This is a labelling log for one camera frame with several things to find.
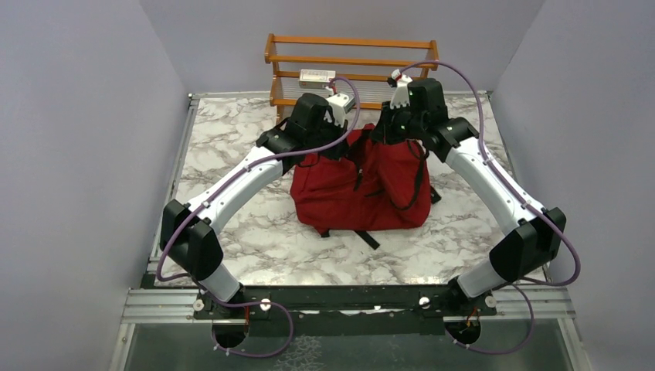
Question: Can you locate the wooden two-tier shelf rack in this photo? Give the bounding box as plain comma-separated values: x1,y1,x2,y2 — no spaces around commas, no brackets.
264,33,439,120

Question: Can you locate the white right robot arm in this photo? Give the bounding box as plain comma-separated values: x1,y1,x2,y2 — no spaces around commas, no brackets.
372,75,566,315

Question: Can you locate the white red box on shelf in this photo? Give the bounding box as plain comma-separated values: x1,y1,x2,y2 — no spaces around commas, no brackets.
298,69,336,90

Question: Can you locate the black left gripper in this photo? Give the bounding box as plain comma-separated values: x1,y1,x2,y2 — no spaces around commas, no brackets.
305,114,351,162

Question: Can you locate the red backpack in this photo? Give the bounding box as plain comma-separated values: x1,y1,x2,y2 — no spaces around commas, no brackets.
290,124,441,250

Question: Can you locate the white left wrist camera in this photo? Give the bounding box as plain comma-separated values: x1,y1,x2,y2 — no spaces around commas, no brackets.
326,93,355,128

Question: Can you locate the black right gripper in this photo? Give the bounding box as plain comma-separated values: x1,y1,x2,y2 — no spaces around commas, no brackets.
371,99,426,145

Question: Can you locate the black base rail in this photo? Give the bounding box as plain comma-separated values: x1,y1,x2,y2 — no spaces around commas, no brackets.
192,284,497,339

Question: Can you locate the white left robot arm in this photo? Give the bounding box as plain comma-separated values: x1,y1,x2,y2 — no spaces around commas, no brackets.
160,93,356,318

